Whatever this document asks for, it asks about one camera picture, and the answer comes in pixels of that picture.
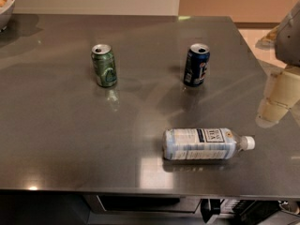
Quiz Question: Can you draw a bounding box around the clear plastic tea bottle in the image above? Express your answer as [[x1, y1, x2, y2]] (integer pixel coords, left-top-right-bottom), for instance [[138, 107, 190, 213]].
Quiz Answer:
[[163, 128, 255, 160]]

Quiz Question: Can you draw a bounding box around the green soda can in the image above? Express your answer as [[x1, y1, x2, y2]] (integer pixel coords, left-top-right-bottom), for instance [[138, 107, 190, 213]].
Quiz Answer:
[[91, 44, 117, 87]]

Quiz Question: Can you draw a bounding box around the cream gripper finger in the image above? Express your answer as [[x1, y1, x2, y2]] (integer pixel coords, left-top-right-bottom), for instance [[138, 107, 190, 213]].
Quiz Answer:
[[256, 66, 300, 128]]

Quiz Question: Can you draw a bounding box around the white bowl with fruit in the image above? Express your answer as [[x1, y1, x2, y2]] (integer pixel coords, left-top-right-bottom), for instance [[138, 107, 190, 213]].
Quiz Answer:
[[0, 0, 15, 31]]

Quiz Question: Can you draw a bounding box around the dark equipment under counter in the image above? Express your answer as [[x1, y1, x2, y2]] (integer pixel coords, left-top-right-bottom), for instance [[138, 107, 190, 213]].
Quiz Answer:
[[200, 199, 280, 225]]

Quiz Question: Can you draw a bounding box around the blue pepsi can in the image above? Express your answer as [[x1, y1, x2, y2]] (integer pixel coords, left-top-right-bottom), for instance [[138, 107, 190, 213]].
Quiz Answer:
[[183, 43, 210, 87]]

